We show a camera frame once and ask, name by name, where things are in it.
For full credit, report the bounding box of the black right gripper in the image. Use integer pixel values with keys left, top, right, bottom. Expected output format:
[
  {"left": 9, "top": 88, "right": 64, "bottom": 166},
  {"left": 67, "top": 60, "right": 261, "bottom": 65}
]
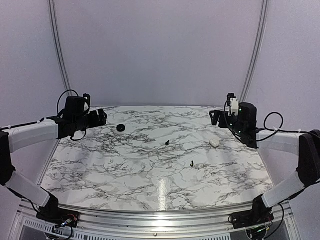
[{"left": 209, "top": 110, "right": 245, "bottom": 136}]

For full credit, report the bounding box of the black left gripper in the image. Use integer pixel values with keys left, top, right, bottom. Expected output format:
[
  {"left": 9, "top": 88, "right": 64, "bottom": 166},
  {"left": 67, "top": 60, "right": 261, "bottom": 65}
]
[{"left": 73, "top": 108, "right": 106, "bottom": 132}]

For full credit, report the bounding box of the white earbud charging case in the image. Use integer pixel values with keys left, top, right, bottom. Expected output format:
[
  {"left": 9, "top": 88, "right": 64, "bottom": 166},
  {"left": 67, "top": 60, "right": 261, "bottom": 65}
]
[{"left": 209, "top": 139, "right": 220, "bottom": 148}]

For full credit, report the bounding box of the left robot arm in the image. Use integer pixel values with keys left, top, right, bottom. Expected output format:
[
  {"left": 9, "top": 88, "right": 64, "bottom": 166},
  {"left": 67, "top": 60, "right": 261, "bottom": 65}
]
[{"left": 0, "top": 108, "right": 108, "bottom": 223}]

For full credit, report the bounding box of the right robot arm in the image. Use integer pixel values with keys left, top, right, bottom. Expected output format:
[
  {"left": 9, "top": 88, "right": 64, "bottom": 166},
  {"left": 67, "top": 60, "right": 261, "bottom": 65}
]
[{"left": 209, "top": 97, "right": 320, "bottom": 224}]

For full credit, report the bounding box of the black round charging case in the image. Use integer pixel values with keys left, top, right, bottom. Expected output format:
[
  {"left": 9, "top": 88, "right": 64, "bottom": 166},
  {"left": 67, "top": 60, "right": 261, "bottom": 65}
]
[{"left": 116, "top": 124, "right": 126, "bottom": 133}]

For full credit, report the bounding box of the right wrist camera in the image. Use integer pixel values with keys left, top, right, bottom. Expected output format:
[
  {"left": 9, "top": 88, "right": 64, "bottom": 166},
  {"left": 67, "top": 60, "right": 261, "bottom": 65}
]
[{"left": 227, "top": 93, "right": 240, "bottom": 117}]

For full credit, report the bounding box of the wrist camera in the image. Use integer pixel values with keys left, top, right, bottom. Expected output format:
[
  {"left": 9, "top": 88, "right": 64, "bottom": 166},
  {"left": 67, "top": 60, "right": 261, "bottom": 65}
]
[
  {"left": 227, "top": 93, "right": 240, "bottom": 117},
  {"left": 64, "top": 93, "right": 91, "bottom": 116}
]

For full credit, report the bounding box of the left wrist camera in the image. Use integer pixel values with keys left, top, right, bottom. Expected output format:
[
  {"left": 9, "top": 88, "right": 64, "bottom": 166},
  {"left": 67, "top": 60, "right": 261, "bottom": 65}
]
[{"left": 64, "top": 93, "right": 91, "bottom": 116}]

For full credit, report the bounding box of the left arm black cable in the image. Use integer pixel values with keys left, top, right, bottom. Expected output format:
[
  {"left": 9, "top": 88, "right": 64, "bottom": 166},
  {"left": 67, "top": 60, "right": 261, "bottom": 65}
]
[{"left": 56, "top": 89, "right": 87, "bottom": 141}]

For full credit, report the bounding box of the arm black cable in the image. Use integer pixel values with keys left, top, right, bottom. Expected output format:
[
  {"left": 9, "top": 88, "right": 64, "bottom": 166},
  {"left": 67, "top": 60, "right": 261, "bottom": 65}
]
[
  {"left": 56, "top": 89, "right": 87, "bottom": 141},
  {"left": 257, "top": 111, "right": 301, "bottom": 133}
]

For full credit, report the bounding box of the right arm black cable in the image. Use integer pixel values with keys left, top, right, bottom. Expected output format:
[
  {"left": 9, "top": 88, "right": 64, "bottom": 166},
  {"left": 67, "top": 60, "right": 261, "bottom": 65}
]
[{"left": 257, "top": 111, "right": 301, "bottom": 133}]

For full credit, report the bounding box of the right corner aluminium post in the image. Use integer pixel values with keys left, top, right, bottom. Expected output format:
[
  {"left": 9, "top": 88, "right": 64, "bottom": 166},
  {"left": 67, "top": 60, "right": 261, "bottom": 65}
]
[{"left": 240, "top": 0, "right": 270, "bottom": 102}]

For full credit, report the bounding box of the corner aluminium post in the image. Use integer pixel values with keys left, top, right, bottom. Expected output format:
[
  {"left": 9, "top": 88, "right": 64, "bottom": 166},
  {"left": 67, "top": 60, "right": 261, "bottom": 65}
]
[
  {"left": 240, "top": 0, "right": 270, "bottom": 102},
  {"left": 47, "top": 0, "right": 71, "bottom": 90}
]

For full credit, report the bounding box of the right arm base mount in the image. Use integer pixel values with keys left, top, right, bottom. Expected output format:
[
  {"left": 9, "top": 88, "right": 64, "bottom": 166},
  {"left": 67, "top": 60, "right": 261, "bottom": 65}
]
[{"left": 228, "top": 209, "right": 274, "bottom": 229}]

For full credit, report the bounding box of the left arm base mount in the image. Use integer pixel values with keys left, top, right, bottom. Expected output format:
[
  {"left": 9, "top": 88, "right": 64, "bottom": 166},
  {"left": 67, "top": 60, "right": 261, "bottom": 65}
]
[{"left": 36, "top": 208, "right": 80, "bottom": 228}]

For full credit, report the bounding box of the left corner aluminium post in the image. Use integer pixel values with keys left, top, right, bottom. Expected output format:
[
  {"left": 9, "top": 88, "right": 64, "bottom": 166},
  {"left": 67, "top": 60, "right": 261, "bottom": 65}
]
[{"left": 47, "top": 0, "right": 71, "bottom": 90}]

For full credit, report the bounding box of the aluminium front rail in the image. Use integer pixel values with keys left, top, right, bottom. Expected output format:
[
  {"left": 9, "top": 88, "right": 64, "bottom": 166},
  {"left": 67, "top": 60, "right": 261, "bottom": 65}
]
[{"left": 9, "top": 200, "right": 301, "bottom": 240}]

